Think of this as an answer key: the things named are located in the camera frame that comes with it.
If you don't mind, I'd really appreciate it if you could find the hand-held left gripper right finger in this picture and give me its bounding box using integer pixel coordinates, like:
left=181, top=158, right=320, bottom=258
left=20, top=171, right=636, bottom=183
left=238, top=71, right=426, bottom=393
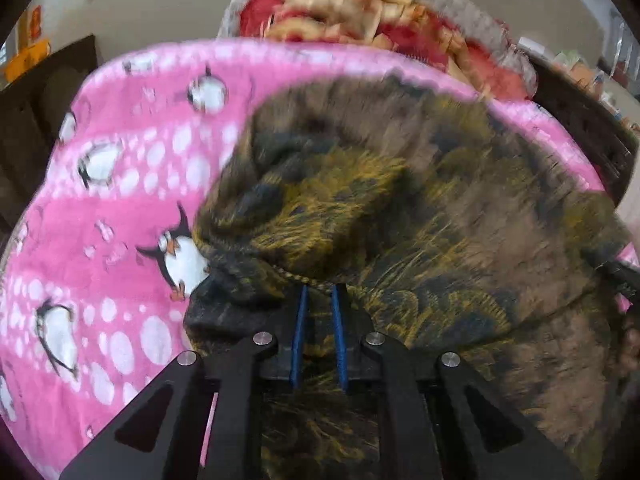
left=330, top=282, right=583, bottom=480

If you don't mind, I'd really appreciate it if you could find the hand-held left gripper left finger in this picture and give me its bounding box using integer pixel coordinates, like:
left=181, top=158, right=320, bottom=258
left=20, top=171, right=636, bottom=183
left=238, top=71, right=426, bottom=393
left=59, top=284, right=313, bottom=480

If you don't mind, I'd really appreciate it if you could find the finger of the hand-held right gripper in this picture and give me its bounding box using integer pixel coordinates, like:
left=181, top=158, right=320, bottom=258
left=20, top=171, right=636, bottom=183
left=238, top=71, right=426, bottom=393
left=592, top=255, right=640, bottom=306

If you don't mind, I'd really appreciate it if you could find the brown floral patterned garment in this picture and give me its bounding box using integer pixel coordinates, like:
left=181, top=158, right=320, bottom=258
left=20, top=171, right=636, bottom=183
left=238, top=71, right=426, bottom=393
left=182, top=77, right=633, bottom=480

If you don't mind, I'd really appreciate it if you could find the dark carved wooden headboard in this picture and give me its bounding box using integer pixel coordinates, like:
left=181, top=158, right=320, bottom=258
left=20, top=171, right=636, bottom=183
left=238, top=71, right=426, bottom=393
left=525, top=52, right=640, bottom=201

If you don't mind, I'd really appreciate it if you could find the pink penguin print blanket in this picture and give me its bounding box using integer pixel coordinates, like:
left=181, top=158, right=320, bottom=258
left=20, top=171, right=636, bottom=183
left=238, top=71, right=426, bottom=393
left=0, top=37, right=638, bottom=480

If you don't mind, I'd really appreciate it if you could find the pile of colourful packets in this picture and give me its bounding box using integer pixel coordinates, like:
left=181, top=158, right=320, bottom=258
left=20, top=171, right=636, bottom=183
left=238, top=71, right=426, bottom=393
left=520, top=35, right=640, bottom=126

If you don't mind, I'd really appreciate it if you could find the grey dotted pillow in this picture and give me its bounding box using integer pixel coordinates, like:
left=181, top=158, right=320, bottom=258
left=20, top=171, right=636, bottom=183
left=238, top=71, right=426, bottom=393
left=217, top=0, right=538, bottom=91

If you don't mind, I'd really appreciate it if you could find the red yellow floral blanket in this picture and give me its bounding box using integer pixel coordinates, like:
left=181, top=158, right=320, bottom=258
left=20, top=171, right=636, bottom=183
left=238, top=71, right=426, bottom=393
left=239, top=0, right=531, bottom=101

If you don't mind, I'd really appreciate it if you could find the dark wooden furniture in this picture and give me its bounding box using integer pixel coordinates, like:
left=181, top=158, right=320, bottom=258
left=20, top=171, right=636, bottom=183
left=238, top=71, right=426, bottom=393
left=0, top=35, right=103, bottom=241

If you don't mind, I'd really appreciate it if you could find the orange box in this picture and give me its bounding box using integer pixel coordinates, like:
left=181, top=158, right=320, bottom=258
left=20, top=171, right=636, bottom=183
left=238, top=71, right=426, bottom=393
left=4, top=37, right=53, bottom=83

